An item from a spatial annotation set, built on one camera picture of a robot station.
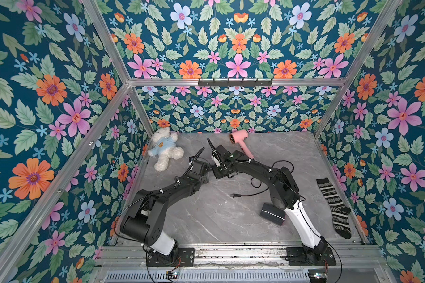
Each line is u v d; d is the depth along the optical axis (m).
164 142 1.04
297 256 0.73
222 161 0.77
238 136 1.12
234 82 0.92
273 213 0.79
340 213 0.86
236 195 0.91
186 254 0.74
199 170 0.73
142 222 0.45
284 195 0.58
